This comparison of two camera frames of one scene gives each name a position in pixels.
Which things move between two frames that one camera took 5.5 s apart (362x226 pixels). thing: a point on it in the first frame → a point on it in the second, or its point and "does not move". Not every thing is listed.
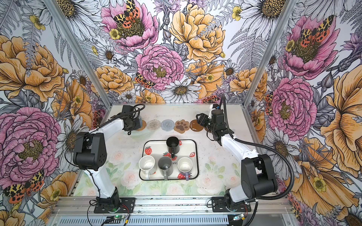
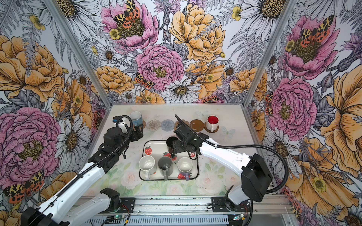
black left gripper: (127, 129) → (139, 133)
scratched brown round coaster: (195, 126) does not move
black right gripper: (202, 119) → (176, 148)
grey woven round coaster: (167, 125) does not move
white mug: (147, 164) does not move
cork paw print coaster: (181, 125) does not move
